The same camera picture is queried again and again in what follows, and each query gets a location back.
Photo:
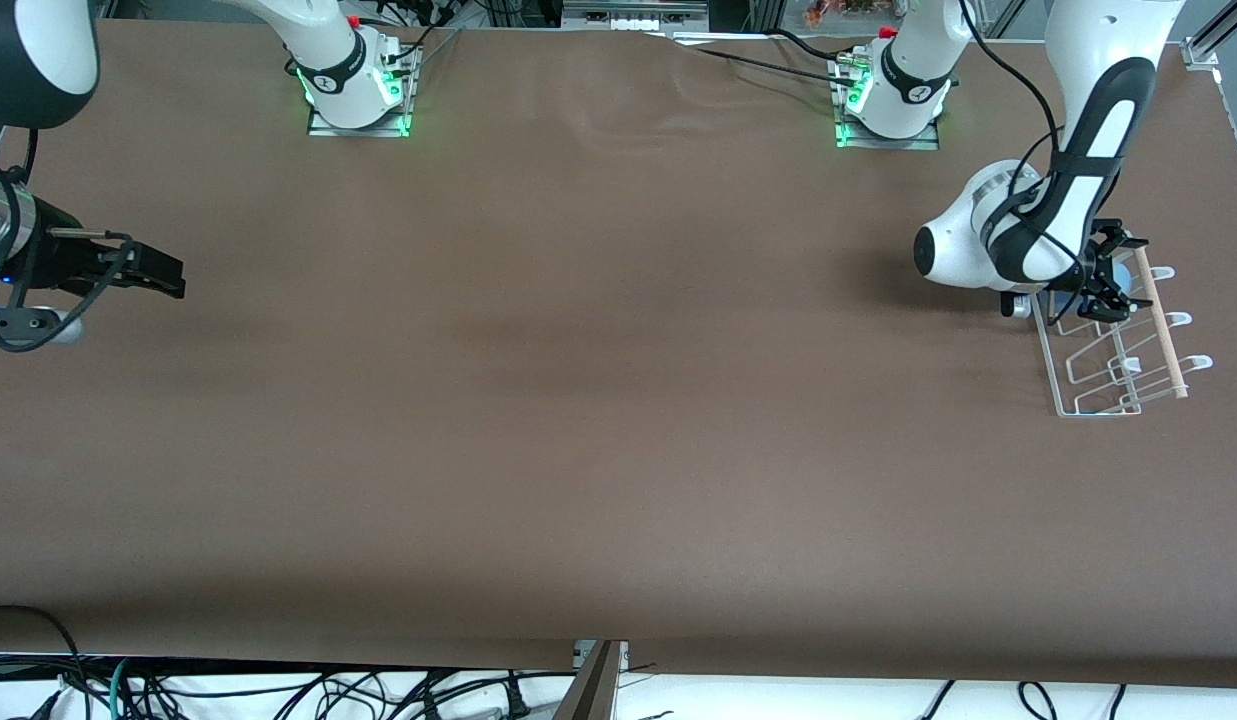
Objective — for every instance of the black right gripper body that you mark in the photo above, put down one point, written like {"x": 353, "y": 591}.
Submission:
{"x": 60, "y": 256}

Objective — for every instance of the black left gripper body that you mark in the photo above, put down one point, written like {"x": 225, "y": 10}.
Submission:
{"x": 1105, "y": 272}

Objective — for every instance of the blue plastic cup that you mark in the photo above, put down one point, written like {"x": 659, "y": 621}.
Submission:
{"x": 1123, "y": 275}

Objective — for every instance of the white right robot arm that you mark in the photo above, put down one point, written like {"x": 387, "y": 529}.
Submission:
{"x": 328, "y": 60}

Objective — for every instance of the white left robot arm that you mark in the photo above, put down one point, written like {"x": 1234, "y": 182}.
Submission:
{"x": 958, "y": 250}

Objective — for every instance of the colourful packet pile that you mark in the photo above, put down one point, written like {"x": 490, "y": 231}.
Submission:
{"x": 838, "y": 10}

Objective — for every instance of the white power strip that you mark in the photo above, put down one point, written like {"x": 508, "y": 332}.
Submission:
{"x": 633, "y": 20}

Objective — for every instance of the aluminium corner bracket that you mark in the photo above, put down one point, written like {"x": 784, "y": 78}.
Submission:
{"x": 1200, "y": 55}

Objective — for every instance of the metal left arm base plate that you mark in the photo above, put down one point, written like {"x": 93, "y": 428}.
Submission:
{"x": 928, "y": 143}

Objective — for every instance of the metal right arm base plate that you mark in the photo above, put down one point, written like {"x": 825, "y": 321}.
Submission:
{"x": 323, "y": 130}

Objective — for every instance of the metal table edge bracket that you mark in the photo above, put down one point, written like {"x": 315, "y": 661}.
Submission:
{"x": 618, "y": 655}

